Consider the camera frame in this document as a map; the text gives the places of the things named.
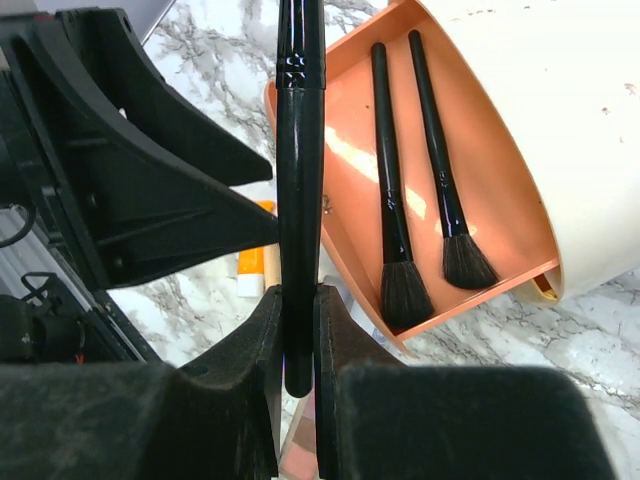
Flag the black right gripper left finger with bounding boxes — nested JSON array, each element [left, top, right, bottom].
[[1, 287, 282, 479]]

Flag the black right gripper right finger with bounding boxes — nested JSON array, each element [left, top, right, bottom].
[[314, 286, 615, 479]]

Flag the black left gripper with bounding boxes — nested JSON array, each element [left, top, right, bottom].
[[1, 14, 277, 365]]

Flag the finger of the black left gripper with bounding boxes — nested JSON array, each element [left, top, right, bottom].
[[55, 7, 273, 187]]

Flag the angled black makeup brush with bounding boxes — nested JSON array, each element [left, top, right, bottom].
[[275, 0, 326, 398]]

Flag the yellow drawer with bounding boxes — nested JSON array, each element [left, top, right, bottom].
[[531, 274, 558, 303]]

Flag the cream round drawer organizer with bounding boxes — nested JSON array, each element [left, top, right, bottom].
[[425, 1, 639, 299]]

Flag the rose gold eyeshadow palette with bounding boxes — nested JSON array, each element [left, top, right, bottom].
[[279, 391, 320, 480]]

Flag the orange sunscreen tube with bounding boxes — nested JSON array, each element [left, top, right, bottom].
[[236, 199, 278, 299]]

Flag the gold cream tube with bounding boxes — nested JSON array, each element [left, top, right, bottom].
[[263, 244, 281, 290]]

